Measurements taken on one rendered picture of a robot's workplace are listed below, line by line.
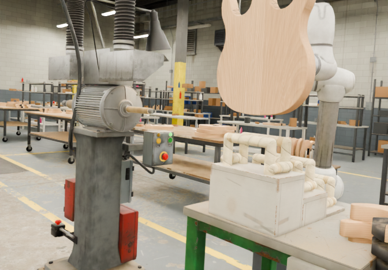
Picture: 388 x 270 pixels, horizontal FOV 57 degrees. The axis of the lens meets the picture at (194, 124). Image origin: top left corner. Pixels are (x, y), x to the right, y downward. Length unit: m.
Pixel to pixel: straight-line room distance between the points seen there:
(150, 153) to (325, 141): 0.98
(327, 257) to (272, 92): 0.48
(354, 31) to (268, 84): 12.19
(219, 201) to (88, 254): 1.17
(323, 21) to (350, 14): 12.04
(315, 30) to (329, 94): 0.62
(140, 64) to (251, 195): 0.83
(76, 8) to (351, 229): 1.86
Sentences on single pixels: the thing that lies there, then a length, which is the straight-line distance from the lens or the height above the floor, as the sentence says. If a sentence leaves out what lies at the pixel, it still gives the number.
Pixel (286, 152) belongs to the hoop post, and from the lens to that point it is 1.14.
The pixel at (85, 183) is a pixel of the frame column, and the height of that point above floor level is 0.81.
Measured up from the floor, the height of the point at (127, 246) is 0.41.
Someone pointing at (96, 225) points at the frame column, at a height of 0.58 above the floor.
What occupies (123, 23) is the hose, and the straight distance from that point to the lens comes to 1.82.
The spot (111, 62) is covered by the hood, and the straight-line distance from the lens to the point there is 1.78.
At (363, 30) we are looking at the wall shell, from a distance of 13.17.
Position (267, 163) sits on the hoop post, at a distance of 1.08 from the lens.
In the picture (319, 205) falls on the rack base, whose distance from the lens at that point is 1.29.
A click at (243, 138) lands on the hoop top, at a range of 1.13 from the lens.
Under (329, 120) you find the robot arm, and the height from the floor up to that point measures 1.25.
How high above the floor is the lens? 1.31
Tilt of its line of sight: 4 degrees down
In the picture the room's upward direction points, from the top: 3 degrees clockwise
